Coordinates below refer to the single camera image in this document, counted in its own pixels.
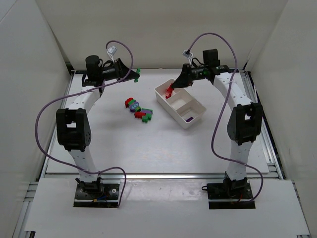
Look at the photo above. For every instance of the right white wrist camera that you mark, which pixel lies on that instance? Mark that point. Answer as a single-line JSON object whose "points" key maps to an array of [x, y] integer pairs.
{"points": [[188, 55]]}

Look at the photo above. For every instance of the red rounded lego brick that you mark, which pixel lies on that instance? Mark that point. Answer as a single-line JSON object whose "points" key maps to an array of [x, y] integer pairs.
{"points": [[170, 88]]}

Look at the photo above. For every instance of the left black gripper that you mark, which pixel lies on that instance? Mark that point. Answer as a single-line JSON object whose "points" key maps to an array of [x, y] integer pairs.
{"points": [[119, 71]]}

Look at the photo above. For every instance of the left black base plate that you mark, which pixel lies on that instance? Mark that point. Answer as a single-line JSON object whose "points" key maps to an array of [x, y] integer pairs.
{"points": [[108, 197]]}

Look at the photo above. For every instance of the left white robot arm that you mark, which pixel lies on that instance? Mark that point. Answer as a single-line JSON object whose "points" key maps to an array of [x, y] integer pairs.
{"points": [[73, 129]]}

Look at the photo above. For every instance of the green flat lego on table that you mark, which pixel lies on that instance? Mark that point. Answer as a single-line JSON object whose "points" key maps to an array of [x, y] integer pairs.
{"points": [[147, 111]]}

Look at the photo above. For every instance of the red sloped lego brick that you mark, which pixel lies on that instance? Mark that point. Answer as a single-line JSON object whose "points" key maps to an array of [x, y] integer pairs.
{"points": [[168, 94]]}

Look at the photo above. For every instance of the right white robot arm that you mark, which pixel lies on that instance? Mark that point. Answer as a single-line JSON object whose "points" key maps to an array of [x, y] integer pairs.
{"points": [[245, 121]]}

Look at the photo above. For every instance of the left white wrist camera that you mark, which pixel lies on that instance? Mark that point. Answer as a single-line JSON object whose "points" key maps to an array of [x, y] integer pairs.
{"points": [[111, 52]]}

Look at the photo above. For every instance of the white three-compartment tray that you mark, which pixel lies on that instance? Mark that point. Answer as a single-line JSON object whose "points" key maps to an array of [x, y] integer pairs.
{"points": [[181, 105]]}

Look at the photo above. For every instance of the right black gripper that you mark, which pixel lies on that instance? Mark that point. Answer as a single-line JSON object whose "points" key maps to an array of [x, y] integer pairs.
{"points": [[187, 75]]}

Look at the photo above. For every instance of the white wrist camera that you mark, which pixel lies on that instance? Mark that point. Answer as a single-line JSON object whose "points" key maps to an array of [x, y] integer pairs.
{"points": [[111, 52], [188, 55]]}

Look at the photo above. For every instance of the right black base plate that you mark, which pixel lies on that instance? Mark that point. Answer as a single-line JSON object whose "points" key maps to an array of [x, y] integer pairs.
{"points": [[219, 199]]}

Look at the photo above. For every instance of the red lego brick on table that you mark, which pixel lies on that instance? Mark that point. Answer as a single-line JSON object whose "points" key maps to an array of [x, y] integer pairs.
{"points": [[139, 115]]}

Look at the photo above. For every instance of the purple paw print lego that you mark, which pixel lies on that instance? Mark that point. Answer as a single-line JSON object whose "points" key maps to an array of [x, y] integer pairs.
{"points": [[134, 107]]}

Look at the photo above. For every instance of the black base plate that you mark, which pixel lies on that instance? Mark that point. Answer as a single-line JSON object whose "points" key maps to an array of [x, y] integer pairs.
{"points": [[108, 197], [219, 199]]}

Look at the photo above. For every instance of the blue label sticker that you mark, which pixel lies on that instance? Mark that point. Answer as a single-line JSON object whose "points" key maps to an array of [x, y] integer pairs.
{"points": [[81, 72]]}

